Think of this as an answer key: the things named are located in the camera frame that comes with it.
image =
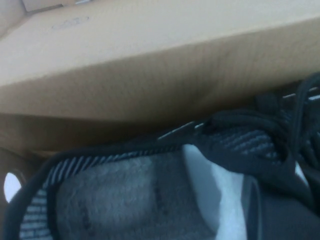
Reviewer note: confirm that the brown cardboard shoe box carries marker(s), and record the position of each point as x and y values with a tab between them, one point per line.
125	62

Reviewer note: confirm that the black knit sneaker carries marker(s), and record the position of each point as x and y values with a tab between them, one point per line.
112	200

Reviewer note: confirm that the white foam shoe insert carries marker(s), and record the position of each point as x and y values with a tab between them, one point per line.
225	200

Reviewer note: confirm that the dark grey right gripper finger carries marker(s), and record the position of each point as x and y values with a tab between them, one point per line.
287	220

